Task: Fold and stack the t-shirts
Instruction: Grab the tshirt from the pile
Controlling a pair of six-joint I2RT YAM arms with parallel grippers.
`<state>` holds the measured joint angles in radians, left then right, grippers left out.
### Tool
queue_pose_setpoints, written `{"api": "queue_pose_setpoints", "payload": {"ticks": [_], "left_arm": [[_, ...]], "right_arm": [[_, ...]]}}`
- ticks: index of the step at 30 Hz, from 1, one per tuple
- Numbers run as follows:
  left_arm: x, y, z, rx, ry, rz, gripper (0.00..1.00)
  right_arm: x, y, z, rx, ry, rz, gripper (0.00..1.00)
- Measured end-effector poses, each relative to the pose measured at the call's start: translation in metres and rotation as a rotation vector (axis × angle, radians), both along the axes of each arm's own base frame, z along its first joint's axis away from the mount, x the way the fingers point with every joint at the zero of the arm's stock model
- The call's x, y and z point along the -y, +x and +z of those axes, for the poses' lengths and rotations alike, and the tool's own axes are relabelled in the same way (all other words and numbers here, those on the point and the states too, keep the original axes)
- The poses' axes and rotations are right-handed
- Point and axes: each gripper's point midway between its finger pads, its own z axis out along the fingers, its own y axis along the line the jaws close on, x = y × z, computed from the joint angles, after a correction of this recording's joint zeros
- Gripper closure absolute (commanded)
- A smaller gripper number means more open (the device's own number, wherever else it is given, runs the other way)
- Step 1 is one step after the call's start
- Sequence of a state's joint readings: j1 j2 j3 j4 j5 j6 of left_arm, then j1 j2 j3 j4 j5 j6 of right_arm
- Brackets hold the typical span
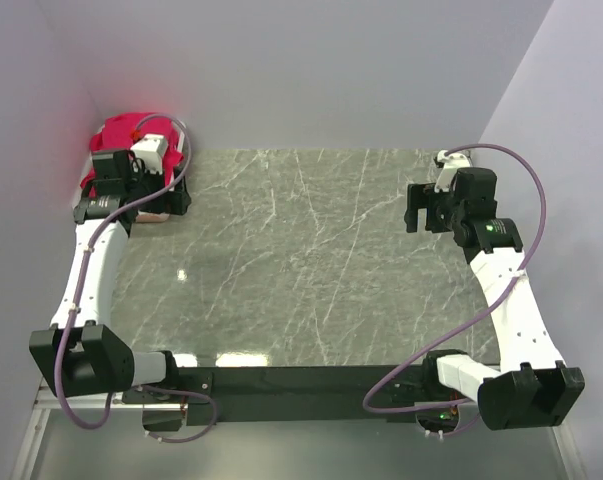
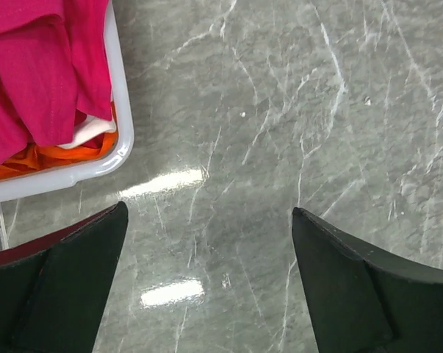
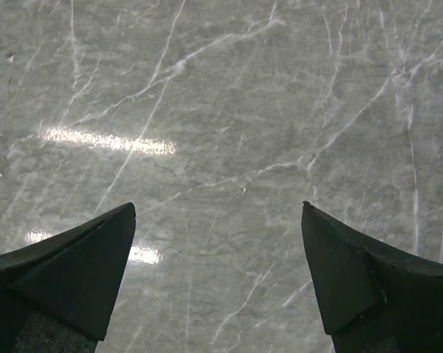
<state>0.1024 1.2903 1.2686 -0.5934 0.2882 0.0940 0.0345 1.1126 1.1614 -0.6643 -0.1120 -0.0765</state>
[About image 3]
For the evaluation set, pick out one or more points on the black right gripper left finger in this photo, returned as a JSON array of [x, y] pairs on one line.
[[57, 295]]

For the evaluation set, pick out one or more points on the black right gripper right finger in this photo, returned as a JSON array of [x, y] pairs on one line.
[[372, 296]]

